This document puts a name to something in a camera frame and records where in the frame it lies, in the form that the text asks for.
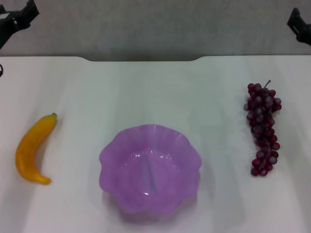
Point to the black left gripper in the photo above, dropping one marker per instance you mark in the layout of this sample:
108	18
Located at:
7	26

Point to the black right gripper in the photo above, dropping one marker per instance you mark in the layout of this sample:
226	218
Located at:
306	35

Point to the dark red grape bunch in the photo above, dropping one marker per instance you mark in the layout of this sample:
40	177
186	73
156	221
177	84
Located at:
263	121

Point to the yellow banana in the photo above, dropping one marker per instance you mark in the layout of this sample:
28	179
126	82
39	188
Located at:
26	150

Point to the purple wavy-rim plastic bowl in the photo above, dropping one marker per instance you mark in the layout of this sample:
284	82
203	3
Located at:
150	170

